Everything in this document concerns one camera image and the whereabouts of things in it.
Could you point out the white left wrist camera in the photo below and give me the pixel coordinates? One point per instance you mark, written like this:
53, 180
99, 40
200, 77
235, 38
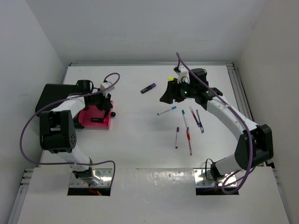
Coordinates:
106, 88

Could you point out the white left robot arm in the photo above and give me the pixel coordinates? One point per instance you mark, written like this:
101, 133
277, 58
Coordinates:
63, 141

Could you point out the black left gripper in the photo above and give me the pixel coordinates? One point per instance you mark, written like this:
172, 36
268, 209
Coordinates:
105, 102

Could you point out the pink drawer tray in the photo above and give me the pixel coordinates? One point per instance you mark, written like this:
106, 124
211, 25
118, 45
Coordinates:
83, 118

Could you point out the dark blue gel pen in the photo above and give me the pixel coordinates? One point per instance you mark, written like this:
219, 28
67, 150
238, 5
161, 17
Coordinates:
200, 124

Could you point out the light blue cap marker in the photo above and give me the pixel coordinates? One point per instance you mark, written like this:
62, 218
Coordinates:
168, 110

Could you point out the teal cap white marker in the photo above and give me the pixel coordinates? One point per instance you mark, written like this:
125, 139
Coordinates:
185, 119

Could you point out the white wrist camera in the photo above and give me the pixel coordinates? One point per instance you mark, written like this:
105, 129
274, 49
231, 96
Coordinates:
106, 88
183, 74

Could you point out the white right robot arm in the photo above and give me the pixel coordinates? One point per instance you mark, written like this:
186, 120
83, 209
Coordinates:
255, 145

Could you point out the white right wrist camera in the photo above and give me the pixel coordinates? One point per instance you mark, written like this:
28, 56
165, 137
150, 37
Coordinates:
183, 74

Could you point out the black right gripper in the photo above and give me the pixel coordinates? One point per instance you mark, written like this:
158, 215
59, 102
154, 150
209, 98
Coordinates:
172, 92

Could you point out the purple highlighter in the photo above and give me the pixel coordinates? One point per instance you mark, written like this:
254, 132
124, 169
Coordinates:
148, 88

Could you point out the purple cap white marker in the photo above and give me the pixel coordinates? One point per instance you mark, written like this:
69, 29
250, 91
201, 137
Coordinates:
176, 139

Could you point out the black drawer cabinet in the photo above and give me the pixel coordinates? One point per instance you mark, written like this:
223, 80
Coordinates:
57, 98

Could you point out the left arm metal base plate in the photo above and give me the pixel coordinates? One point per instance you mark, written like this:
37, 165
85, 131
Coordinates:
100, 178

